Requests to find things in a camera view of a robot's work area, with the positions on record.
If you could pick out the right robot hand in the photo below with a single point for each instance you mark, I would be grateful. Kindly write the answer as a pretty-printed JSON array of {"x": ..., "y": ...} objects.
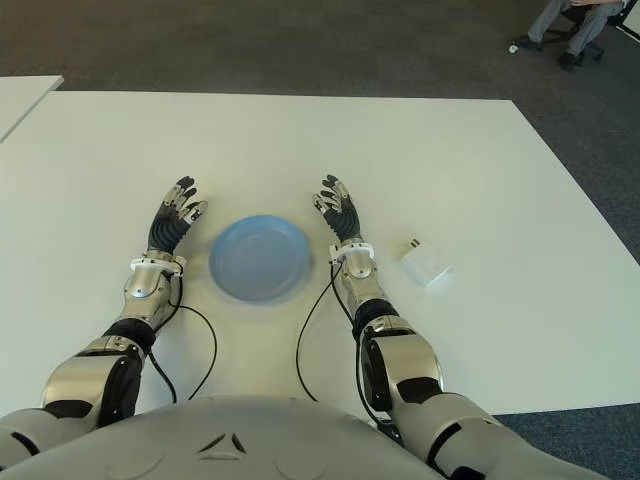
[{"x": 345, "y": 220}]

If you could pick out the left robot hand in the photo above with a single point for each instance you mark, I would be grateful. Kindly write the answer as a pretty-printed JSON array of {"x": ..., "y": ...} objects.
[{"x": 167, "y": 232}]

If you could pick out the white charger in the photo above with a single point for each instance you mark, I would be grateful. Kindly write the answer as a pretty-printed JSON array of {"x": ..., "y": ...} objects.
[{"x": 425, "y": 265}]

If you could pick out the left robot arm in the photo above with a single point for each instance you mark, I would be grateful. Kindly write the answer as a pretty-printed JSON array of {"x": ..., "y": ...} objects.
[{"x": 145, "y": 290}]

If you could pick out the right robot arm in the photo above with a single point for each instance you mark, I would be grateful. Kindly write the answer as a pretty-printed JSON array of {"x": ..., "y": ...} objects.
[{"x": 400, "y": 360}]

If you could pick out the blue plate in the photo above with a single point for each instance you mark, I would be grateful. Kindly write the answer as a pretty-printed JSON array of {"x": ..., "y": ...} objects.
[{"x": 260, "y": 260}]

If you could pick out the white side table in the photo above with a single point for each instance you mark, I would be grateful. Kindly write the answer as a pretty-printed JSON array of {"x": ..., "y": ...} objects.
[{"x": 20, "y": 100}]

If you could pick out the grey robot torso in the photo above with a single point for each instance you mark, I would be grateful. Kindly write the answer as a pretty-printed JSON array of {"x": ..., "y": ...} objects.
[{"x": 225, "y": 440}]

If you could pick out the black office chair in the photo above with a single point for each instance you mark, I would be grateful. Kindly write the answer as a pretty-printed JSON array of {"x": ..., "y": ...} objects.
[{"x": 572, "y": 16}]

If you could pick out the seated person grey trousers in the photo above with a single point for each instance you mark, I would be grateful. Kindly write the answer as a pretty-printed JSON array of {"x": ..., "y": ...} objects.
[{"x": 585, "y": 30}]

